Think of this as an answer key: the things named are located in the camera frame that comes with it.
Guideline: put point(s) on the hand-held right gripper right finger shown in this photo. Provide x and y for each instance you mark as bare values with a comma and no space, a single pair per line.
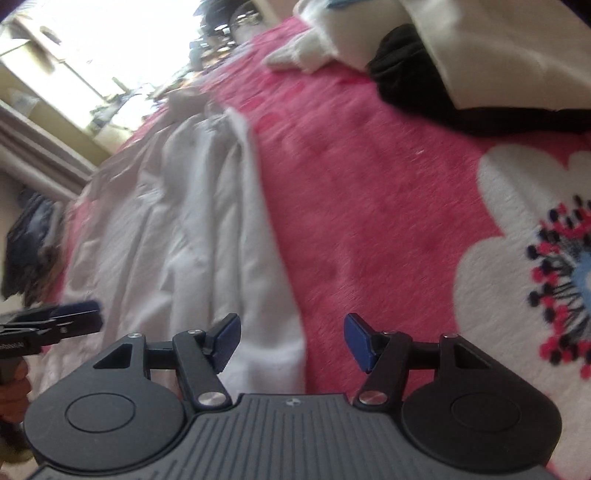
358,344

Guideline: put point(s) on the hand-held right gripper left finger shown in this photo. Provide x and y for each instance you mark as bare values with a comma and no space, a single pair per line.
228,341

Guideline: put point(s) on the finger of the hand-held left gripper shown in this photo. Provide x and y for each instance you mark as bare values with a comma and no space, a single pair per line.
74,311

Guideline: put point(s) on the white shirt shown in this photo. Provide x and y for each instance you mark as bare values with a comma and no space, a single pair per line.
184,230

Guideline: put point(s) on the stack of folded dark clothes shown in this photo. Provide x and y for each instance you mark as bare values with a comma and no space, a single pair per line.
37,240

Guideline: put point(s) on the person's left hand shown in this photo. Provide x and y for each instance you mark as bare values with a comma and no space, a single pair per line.
13,397

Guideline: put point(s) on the pink floral blanket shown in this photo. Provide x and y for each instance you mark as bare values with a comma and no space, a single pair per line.
369,207

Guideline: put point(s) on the grey curtain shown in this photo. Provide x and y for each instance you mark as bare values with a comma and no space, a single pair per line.
37,152

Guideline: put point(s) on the cream cabinet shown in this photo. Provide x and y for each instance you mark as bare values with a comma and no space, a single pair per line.
27,74

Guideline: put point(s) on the black cloth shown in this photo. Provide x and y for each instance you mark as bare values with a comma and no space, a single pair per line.
415,92

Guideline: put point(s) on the cream fuzzy garment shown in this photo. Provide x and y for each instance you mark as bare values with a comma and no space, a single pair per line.
323,41

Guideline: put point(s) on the cream smooth cloth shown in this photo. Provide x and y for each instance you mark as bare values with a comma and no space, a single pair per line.
508,46

